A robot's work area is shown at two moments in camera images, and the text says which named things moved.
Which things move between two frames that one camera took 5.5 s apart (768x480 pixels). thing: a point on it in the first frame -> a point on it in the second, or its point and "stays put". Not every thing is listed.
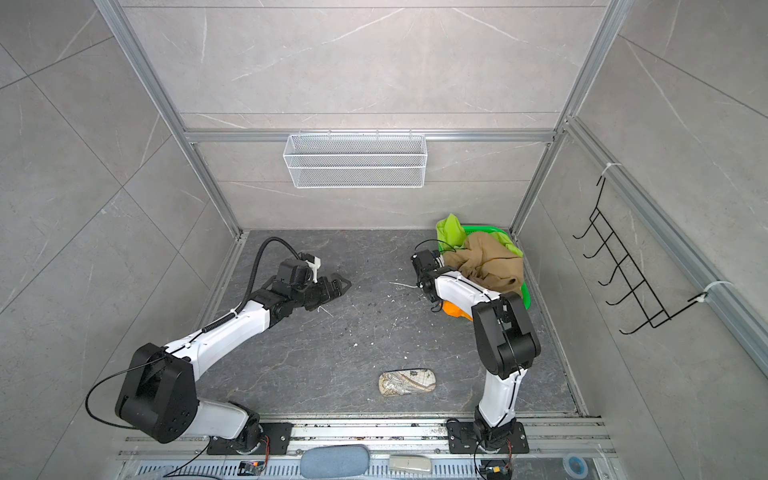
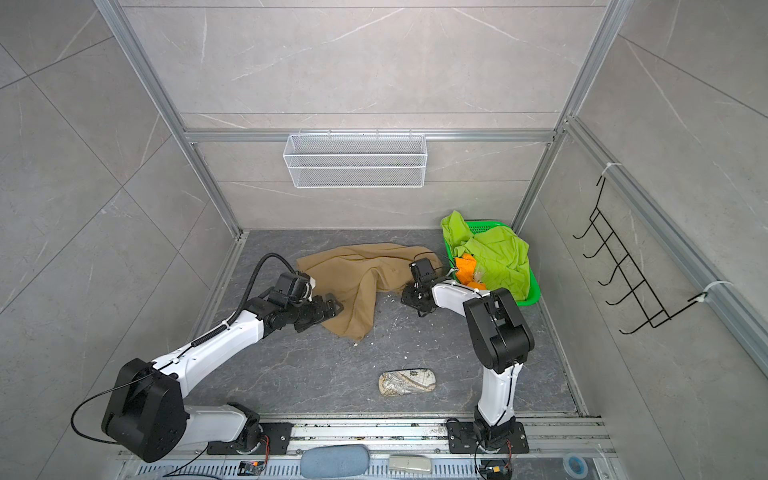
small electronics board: x=250 y=467 stays put
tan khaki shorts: x=489 y=262 -> x=360 y=277
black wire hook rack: x=635 y=282 stays put
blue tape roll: x=575 y=466 stays put
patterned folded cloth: x=404 y=381 stays put
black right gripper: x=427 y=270 -> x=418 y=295
